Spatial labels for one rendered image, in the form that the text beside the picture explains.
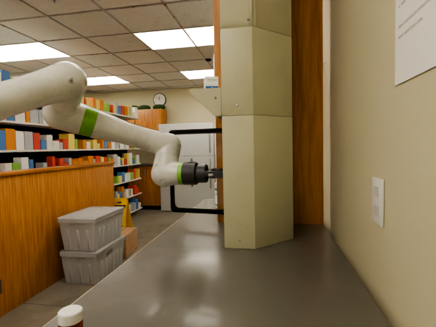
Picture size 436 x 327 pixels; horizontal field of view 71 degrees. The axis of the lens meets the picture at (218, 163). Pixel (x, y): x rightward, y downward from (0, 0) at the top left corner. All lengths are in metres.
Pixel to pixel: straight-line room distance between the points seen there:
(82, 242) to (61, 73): 2.38
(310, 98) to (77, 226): 2.51
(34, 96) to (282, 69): 0.82
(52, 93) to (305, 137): 1.01
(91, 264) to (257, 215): 2.41
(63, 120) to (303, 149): 0.99
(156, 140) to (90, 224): 2.01
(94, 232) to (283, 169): 2.34
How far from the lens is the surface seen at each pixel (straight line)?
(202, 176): 1.20
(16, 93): 1.03
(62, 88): 1.09
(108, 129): 1.24
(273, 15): 1.23
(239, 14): 1.17
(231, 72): 1.10
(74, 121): 1.23
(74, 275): 3.45
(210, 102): 1.10
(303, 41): 1.51
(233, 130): 1.07
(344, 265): 1.03
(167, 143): 1.28
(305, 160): 1.44
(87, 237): 3.24
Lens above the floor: 1.30
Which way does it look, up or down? 3 degrees down
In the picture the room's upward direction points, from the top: 1 degrees counter-clockwise
